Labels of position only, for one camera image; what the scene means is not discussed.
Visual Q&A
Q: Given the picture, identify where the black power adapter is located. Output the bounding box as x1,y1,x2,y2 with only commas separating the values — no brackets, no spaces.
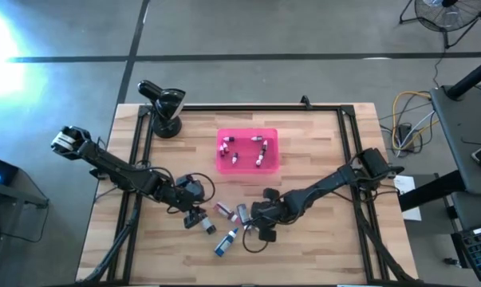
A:
396,124,416,153

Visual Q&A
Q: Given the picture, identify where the large blue food coloring bottle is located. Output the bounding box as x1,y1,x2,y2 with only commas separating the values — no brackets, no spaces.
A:
213,226,240,258

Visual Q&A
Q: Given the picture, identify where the white cable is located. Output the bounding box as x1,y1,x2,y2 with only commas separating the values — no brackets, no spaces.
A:
399,109,439,159

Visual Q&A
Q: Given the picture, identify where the large black food coloring bottle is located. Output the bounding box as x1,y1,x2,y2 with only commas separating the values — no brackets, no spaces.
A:
199,214,218,236

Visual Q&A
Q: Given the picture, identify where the large purple food coloring bottle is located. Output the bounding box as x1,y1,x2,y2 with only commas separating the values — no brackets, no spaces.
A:
235,202,252,226

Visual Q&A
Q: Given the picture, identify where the grey metal stand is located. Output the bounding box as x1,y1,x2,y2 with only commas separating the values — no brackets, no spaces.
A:
0,175,50,244

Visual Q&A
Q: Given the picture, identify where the white paper sheet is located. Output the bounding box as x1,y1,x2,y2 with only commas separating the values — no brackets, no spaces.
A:
393,175,424,222

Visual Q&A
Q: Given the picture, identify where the black desk lamp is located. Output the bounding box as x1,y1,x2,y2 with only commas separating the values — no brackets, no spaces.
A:
137,79,187,140

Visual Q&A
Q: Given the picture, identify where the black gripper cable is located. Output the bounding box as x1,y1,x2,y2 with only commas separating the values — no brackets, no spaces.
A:
183,171,216,204
242,225,271,254

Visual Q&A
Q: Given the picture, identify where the black desk pole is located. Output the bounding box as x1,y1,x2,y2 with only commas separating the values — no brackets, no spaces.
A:
446,54,481,101

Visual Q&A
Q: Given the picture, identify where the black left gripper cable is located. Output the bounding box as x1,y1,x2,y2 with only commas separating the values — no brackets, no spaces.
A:
183,171,216,204

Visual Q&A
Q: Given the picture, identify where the yellow cable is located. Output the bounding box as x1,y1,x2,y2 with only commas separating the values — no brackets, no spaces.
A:
391,90,441,151

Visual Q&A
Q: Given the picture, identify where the black computer with blue light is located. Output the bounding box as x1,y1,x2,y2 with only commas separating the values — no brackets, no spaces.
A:
0,153,20,187

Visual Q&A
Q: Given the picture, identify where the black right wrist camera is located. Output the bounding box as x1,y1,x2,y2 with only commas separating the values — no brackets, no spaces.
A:
250,201,273,227

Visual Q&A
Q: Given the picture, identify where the black desk leg beam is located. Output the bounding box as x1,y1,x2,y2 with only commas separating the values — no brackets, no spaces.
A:
397,170,467,213

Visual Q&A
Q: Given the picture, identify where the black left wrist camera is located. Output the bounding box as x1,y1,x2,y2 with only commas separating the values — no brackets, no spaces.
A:
175,174,206,202

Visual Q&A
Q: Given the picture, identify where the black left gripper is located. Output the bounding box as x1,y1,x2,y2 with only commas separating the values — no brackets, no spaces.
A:
160,181,204,230

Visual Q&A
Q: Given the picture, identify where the black floor fan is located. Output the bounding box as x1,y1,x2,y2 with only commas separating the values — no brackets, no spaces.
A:
398,0,481,50

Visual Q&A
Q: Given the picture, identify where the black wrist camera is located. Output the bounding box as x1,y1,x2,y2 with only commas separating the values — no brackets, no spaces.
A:
175,174,206,202
250,201,273,227

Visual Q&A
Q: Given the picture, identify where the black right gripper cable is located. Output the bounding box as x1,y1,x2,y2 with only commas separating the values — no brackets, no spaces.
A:
242,225,271,254

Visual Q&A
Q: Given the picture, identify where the grey desk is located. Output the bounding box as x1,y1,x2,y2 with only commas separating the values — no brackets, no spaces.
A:
429,85,481,195

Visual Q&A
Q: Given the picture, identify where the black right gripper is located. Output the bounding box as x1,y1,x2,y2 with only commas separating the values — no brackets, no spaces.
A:
259,187,305,243

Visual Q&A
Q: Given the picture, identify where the pink plastic bin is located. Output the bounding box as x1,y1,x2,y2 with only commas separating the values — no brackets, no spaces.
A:
215,127,281,175

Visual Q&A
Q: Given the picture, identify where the black aluminium table frame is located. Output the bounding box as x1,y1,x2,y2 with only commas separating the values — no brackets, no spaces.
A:
78,104,419,286

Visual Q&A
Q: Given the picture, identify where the backlit keyboard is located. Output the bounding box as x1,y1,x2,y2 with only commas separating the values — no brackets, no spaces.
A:
450,224,481,282

